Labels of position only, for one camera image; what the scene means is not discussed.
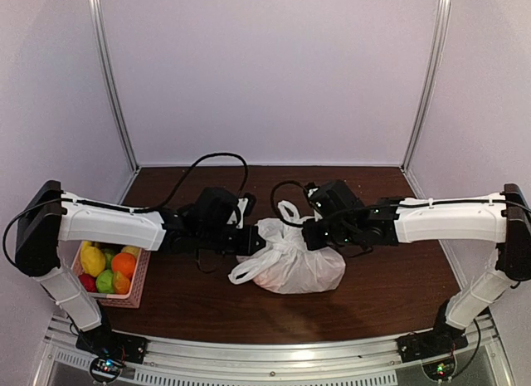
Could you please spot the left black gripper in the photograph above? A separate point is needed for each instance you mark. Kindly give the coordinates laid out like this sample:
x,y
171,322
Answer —
x,y
246,247

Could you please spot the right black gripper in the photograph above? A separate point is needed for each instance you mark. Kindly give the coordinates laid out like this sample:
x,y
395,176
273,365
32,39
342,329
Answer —
x,y
313,242

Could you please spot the white plastic bag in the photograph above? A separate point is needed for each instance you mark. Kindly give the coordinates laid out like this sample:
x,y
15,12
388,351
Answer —
x,y
285,266

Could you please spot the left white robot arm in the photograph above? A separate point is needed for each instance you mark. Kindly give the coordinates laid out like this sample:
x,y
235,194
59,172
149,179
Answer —
x,y
53,216

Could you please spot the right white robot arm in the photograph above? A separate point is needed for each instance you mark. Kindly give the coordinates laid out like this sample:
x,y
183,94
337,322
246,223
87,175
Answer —
x,y
499,222

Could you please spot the pale yellow fruit toy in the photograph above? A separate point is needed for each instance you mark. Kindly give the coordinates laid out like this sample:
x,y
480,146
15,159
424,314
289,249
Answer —
x,y
134,251

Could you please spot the orange fruit in basket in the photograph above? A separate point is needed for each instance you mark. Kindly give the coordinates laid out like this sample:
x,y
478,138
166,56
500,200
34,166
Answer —
x,y
125,263

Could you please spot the yellow orange fruit toy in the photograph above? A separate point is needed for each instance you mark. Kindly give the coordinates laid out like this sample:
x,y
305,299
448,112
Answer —
x,y
120,283

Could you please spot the red fruit toy in basket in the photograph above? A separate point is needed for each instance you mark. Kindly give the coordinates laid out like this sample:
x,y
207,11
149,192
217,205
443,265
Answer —
x,y
88,282

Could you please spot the pink perforated basket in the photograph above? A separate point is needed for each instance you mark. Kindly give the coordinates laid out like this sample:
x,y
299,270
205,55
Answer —
x,y
133,298

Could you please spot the light green apple toy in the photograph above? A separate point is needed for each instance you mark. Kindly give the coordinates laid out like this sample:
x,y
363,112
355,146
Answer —
x,y
104,282

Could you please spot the yellow lemon toy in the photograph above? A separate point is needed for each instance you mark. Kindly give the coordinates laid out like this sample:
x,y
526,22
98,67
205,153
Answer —
x,y
92,259

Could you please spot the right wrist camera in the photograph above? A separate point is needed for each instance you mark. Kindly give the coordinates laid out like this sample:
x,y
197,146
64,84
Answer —
x,y
317,195

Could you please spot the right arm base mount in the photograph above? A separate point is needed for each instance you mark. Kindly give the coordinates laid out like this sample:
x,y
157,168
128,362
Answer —
x,y
435,351

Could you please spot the front aluminium rail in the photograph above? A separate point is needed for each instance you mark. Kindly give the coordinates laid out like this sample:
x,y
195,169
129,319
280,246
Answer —
x,y
372,361

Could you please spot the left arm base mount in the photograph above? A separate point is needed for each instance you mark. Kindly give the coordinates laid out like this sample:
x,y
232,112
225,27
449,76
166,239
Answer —
x,y
112,350

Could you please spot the left aluminium frame post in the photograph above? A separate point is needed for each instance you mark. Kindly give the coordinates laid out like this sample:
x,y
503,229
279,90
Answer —
x,y
110,83

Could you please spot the aluminium frame post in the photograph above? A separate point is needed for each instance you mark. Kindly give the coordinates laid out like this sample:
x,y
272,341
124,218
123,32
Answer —
x,y
443,14
110,83

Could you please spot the right aluminium frame post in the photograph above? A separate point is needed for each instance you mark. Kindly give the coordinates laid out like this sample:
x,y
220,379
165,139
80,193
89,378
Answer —
x,y
443,14

